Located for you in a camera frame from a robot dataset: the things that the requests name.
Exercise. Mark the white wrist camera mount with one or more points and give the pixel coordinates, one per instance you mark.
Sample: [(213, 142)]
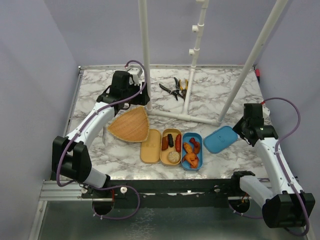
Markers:
[(135, 74), (265, 110)]

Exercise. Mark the metal food tongs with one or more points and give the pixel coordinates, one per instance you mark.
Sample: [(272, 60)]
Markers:
[(104, 130)]

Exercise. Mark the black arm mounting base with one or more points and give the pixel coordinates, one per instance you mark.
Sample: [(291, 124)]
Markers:
[(186, 193)]

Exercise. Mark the orange chicken wing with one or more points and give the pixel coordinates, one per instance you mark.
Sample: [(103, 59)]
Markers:
[(188, 148)]

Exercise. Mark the woven bamboo basket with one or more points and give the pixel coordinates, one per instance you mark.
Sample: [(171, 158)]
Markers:
[(132, 126)]

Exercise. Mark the white steamed bun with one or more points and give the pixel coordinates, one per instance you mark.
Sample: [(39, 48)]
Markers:
[(173, 157)]

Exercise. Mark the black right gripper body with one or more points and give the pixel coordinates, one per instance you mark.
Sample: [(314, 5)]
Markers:
[(240, 128)]

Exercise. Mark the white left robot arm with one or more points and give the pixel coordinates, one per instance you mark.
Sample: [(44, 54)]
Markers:
[(70, 154)]

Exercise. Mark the white PVC pipe frame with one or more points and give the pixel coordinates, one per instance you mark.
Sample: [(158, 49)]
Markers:
[(269, 25)]

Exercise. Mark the black pruning shears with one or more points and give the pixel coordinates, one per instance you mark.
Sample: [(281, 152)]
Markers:
[(177, 92)]

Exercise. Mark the black sea cucumber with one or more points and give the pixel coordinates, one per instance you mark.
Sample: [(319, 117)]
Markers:
[(170, 140)]

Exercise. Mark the yellow handled pliers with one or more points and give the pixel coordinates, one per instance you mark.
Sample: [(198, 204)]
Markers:
[(183, 89)]

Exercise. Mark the brown fried patty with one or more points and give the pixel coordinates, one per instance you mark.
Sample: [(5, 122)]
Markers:
[(197, 147)]

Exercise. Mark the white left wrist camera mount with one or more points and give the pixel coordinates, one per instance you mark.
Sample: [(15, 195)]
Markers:
[(135, 74)]

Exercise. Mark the blue lunch box lid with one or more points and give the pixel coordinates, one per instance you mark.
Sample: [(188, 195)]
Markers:
[(220, 139)]

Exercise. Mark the beige lunch box lid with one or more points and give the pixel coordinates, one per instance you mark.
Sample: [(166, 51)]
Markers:
[(151, 148)]

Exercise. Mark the brown sausage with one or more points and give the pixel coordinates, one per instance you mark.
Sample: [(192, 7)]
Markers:
[(165, 143)]

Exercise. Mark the orange fried chicken piece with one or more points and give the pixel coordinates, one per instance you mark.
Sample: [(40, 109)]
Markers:
[(194, 164)]

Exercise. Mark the orange fried shrimp piece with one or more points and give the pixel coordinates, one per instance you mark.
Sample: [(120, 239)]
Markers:
[(190, 157)]

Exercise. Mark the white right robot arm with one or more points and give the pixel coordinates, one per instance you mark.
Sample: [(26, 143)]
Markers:
[(286, 204)]

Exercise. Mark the red sausage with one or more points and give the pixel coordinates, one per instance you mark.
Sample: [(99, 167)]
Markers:
[(178, 143)]

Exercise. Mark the beige lunch box base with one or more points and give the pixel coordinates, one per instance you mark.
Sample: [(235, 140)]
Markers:
[(164, 153)]

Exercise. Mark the aluminium table frame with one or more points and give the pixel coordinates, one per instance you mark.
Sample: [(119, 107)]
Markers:
[(217, 79)]

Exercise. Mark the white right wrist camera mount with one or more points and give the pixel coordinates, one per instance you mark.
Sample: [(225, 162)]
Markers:
[(265, 110)]

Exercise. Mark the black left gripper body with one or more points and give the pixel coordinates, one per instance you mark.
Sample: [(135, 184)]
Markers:
[(132, 90)]

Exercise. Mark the red clamp at table corner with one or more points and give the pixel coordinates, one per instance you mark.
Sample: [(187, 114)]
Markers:
[(257, 73)]

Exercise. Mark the blue lunch box base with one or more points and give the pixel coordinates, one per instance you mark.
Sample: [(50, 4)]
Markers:
[(186, 137)]

